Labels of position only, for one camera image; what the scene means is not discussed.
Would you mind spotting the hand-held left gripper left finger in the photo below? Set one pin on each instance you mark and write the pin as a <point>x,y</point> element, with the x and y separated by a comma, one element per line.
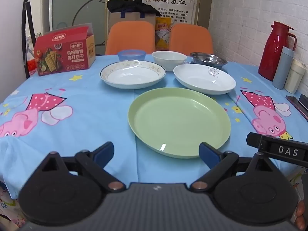
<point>105,152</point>

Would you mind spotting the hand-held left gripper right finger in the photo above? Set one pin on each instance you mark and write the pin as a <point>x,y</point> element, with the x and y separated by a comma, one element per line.
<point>207,154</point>

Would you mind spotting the green plate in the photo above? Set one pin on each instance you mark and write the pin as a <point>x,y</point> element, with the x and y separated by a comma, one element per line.
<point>178,120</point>

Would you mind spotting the blue translucent bowl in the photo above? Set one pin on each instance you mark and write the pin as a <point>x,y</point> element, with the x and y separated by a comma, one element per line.
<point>131,55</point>

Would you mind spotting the person's right hand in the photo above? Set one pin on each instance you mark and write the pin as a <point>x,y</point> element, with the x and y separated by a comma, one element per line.
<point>302,215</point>

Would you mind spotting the blue printed tablecloth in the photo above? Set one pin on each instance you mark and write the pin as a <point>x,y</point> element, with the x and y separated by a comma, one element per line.
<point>84,105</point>

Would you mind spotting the cream cup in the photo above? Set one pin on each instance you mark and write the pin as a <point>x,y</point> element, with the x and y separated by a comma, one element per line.
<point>294,77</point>

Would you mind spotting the white plate with small print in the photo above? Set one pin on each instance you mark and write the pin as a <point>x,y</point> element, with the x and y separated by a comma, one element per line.
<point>199,80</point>

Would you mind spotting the white plate with gold rim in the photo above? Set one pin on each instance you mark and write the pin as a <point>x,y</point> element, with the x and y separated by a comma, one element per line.
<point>132,77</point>

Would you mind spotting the grey-blue tumbler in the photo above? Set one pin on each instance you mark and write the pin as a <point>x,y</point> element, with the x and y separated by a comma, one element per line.
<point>282,67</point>

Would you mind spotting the stainless steel bowl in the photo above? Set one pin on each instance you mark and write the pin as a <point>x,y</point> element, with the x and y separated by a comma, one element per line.
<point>209,60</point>

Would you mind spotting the red thermos jug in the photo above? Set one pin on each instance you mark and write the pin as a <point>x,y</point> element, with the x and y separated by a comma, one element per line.
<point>273,50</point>

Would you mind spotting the white bowl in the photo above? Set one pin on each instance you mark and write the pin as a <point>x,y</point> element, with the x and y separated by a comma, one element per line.
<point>168,61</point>

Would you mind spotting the red cracker box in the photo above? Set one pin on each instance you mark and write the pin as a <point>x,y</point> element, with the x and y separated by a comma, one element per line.
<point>60,53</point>

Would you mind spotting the white printed undercloth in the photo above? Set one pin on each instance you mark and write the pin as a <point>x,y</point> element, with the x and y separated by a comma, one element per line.
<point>9,209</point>

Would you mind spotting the red plastic bag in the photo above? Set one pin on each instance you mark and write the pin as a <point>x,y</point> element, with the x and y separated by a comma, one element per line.
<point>31,67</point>

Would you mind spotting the orange chair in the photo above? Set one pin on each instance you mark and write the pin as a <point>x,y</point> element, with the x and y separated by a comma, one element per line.
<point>130,37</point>
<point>190,38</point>

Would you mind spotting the yellow packet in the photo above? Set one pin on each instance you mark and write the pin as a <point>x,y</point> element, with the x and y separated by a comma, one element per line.
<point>162,33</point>

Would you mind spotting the cardboard box with black cloth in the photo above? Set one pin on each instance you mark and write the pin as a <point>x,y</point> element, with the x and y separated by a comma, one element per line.
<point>131,16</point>

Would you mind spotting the frosted glass door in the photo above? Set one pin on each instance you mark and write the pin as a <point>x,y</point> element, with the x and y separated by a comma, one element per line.
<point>72,9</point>

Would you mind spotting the black metal stand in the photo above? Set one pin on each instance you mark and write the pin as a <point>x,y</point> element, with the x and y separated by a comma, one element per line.
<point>25,28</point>

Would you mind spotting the black cloth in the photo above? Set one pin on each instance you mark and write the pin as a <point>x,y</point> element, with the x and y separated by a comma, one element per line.
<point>130,4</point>

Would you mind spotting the wall poster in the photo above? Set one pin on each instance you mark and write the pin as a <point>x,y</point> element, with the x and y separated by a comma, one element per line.
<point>178,7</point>

